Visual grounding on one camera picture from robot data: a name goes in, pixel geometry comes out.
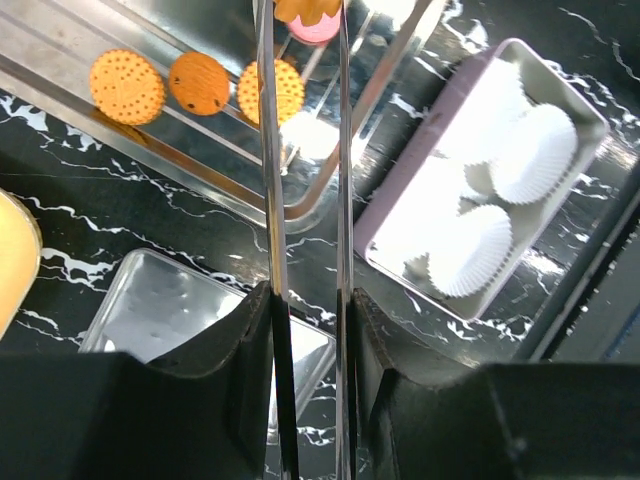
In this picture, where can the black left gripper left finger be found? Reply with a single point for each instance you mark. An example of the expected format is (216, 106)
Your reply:
(199, 411)

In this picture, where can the golden flower-shaped biscuit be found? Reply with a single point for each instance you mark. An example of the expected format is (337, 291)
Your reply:
(309, 12)

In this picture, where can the pink round cookie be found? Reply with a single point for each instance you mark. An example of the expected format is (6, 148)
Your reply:
(319, 33)

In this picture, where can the golden round biscuit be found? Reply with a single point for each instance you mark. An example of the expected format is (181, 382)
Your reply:
(290, 92)
(126, 87)

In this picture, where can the metal serving tongs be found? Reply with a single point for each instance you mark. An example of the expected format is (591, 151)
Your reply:
(346, 422)

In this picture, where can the white paper cupcake liner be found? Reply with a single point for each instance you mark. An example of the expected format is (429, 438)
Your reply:
(494, 104)
(458, 255)
(429, 202)
(527, 167)

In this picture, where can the large steel baking tray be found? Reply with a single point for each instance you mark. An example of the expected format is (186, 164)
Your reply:
(48, 47)

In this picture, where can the lilac cookie tin box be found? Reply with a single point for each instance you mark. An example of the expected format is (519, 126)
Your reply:
(541, 85)

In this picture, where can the yellow plate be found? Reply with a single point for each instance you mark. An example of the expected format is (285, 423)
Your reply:
(21, 245)

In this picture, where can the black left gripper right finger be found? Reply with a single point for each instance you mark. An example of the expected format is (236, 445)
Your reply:
(427, 416)

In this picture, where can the brown chocolate chip cookie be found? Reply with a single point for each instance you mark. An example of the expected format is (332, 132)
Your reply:
(199, 83)

